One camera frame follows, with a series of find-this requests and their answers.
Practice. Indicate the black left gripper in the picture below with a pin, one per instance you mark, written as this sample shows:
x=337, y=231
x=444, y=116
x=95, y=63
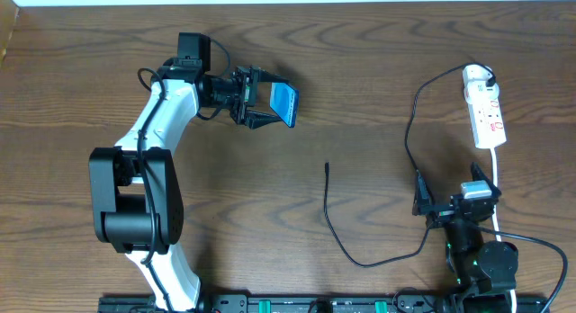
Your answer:
x=246, y=95

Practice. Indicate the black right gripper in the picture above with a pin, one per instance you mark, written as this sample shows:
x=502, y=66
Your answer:
x=445, y=212

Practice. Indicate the blue screen Galaxy smartphone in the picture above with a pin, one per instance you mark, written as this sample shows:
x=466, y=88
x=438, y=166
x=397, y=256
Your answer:
x=284, y=101

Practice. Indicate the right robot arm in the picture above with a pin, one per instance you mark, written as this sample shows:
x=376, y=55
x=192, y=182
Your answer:
x=482, y=268

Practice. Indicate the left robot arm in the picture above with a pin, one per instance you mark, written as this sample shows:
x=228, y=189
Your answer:
x=137, y=202

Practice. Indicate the white charger plug adapter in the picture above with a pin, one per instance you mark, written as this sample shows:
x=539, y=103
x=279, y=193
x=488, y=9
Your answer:
x=479, y=84

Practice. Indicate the white power strip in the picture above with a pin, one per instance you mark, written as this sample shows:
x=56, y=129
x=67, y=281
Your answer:
x=487, y=124

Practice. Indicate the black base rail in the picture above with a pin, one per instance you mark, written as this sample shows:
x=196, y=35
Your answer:
x=405, y=302

